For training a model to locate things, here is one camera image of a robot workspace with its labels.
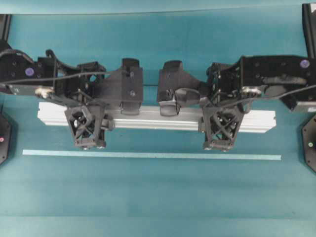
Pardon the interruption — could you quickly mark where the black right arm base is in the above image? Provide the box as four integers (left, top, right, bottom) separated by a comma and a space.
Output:
302, 116, 316, 172

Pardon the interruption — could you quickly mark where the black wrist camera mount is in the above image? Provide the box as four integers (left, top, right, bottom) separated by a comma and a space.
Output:
198, 101, 252, 152
65, 105, 115, 150

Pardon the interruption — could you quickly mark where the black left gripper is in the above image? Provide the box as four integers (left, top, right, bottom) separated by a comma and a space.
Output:
78, 58, 144, 115

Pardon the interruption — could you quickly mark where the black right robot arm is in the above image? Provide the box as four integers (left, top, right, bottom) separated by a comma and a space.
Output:
157, 55, 316, 117

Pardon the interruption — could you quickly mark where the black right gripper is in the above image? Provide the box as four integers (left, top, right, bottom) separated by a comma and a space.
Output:
158, 60, 243, 117

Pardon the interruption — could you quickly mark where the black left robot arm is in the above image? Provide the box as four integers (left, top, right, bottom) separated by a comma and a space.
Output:
0, 39, 144, 115

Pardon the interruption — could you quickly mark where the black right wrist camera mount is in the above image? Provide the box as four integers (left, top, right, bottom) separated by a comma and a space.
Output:
198, 101, 252, 152

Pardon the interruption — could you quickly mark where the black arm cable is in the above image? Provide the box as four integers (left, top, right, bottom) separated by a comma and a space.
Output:
204, 85, 316, 107
0, 71, 112, 87

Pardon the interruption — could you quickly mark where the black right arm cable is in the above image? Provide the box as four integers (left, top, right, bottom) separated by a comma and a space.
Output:
204, 85, 316, 107

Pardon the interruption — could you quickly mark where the black frame post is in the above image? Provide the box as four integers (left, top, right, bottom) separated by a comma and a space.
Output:
0, 14, 12, 41
302, 2, 316, 59

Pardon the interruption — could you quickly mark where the light blue tape strip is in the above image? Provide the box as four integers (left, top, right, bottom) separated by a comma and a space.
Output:
22, 150, 281, 160

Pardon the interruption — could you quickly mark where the silver aluminium extrusion rail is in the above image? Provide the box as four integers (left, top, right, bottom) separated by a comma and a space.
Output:
38, 102, 277, 133

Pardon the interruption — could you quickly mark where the black right frame post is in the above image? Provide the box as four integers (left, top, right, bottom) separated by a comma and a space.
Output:
302, 2, 316, 59

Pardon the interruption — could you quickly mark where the teal table cloth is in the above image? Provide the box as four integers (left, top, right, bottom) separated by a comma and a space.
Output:
0, 5, 316, 237

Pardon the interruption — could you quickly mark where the black left frame post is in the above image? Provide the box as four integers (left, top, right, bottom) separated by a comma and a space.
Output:
0, 14, 12, 41

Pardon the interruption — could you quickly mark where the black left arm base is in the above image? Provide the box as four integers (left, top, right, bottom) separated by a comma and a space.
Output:
0, 113, 12, 164

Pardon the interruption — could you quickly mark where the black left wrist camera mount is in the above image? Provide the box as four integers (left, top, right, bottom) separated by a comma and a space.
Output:
65, 105, 115, 150

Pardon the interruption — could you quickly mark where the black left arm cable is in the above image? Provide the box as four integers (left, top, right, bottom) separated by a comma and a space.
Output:
0, 71, 112, 87

